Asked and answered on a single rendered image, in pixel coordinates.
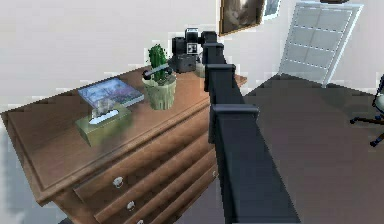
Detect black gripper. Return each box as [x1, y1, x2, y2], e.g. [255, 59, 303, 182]
[142, 36, 198, 81]

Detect green cactus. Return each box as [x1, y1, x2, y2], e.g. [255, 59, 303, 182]
[141, 43, 178, 111]

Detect blue book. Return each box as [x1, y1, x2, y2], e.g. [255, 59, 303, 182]
[77, 77, 146, 110]

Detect green tissue box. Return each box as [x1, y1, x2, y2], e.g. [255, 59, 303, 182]
[74, 101, 133, 148]

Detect dark framed picture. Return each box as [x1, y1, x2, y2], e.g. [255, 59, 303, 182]
[218, 0, 267, 37]

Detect white framed picture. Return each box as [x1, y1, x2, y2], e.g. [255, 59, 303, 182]
[262, 0, 282, 20]

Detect brown wooden chest of drawers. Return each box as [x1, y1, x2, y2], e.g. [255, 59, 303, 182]
[0, 64, 249, 224]

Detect white panelled door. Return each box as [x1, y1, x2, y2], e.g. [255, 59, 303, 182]
[277, 1, 365, 89]

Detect black office chair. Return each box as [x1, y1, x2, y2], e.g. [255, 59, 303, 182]
[349, 73, 384, 148]

